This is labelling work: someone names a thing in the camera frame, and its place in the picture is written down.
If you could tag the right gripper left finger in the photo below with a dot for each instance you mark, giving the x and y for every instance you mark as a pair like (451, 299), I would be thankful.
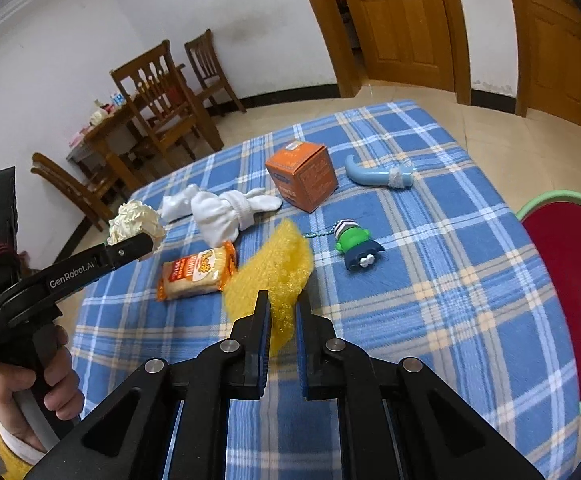
(169, 420)

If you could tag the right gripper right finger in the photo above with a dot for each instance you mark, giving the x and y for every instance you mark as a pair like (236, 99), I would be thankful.
(398, 420)

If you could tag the white mesh puff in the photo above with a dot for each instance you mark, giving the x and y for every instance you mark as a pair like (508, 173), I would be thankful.
(133, 218)

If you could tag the green frog keychain toy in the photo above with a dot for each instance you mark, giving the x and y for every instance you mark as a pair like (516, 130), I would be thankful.
(354, 244)

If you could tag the orange snack packet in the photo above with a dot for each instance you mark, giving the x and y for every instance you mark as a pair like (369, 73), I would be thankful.
(198, 274)

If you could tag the yellow foam net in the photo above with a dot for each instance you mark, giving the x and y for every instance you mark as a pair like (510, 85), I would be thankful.
(281, 267)

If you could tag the white sock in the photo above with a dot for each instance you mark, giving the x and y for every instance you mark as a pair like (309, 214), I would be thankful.
(219, 217)

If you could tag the blue curved toy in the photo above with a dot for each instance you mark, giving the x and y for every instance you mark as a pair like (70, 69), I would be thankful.
(400, 177)

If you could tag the orange cardboard box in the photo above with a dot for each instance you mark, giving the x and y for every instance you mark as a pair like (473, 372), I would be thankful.
(303, 173)

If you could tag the person's left hand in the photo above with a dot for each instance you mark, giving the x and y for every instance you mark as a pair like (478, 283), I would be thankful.
(65, 399)

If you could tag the wooden chair at left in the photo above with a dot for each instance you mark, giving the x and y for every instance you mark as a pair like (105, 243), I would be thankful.
(91, 196)

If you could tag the blue plaid tablecloth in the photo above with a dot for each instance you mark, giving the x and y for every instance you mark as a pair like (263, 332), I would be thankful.
(460, 286)

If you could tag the wooden dining table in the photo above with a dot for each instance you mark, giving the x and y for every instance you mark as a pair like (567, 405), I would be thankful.
(126, 135)

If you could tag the wooden chair near table front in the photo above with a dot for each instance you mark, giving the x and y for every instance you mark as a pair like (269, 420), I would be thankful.
(164, 105)

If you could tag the left wooden door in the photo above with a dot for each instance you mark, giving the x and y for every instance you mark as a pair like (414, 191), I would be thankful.
(421, 42)

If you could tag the wooden door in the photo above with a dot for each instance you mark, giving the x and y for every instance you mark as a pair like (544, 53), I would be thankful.
(421, 42)
(549, 57)

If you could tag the right wooden door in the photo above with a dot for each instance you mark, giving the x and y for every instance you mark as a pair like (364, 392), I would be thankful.
(549, 57)

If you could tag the wooden chair against wall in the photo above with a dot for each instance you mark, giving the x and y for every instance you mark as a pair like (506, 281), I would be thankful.
(209, 72)

